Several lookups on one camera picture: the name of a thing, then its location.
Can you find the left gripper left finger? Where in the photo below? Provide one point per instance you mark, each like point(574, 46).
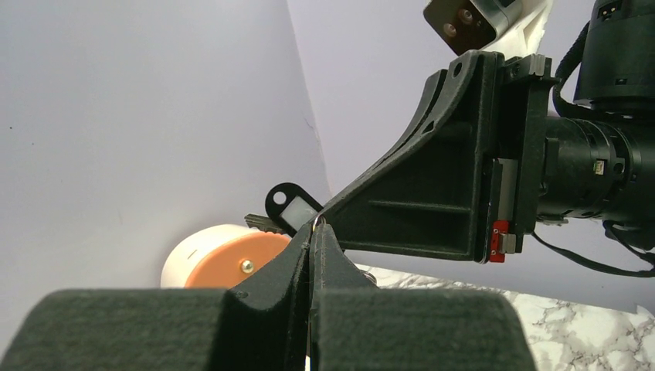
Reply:
point(261, 324)

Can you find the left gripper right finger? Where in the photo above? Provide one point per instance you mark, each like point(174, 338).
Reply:
point(356, 325)

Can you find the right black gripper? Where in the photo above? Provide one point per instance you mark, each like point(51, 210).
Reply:
point(424, 196)

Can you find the silver metal key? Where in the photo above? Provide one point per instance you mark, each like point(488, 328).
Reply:
point(263, 223)

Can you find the red keychain with metal chain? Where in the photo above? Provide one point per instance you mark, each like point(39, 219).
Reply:
point(317, 221)

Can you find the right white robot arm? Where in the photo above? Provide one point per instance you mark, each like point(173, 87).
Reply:
point(599, 130)

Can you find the round pastel drawer cabinet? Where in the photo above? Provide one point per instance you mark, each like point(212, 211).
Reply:
point(220, 257)

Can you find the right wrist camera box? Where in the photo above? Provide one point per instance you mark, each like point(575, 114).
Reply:
point(514, 27)

